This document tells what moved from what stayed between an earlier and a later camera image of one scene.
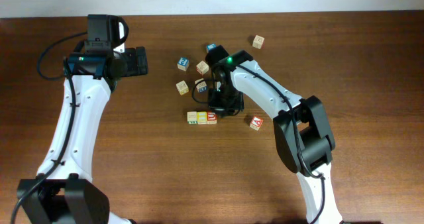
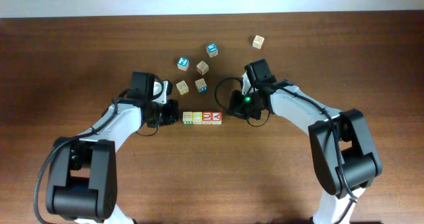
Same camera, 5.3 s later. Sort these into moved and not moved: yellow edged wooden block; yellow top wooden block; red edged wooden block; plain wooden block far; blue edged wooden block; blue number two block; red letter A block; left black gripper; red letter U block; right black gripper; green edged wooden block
Moved: yellow top wooden block; red letter U block; red letter A block; left black gripper; green edged wooden block; right black gripper
Not moved: red edged wooden block; blue edged wooden block; blue number two block; plain wooden block far; yellow edged wooden block
